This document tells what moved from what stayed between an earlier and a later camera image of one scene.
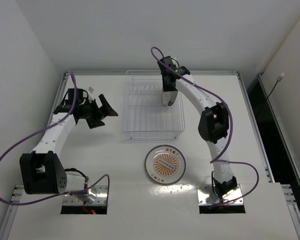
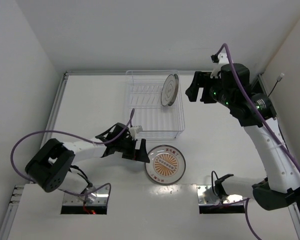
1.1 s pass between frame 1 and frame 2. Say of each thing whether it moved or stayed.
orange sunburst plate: stayed
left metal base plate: stayed
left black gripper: moved
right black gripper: moved
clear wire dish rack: stayed
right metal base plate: stayed
